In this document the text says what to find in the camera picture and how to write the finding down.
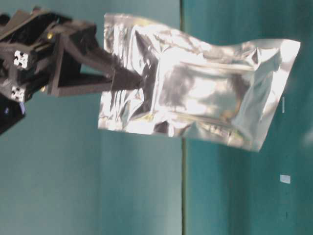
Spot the silver zip bag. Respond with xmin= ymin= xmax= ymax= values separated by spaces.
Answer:
xmin=98 ymin=13 xmax=301 ymax=152

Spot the black wrist camera upper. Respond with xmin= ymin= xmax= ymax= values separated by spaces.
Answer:
xmin=0 ymin=94 xmax=25 ymax=134

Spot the black gripper upper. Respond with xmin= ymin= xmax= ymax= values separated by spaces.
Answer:
xmin=0 ymin=9 xmax=141 ymax=102

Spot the small white tape square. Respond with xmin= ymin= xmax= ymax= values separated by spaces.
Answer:
xmin=280 ymin=175 xmax=291 ymax=184

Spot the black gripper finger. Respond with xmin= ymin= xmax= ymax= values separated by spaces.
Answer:
xmin=47 ymin=49 xmax=142 ymax=95

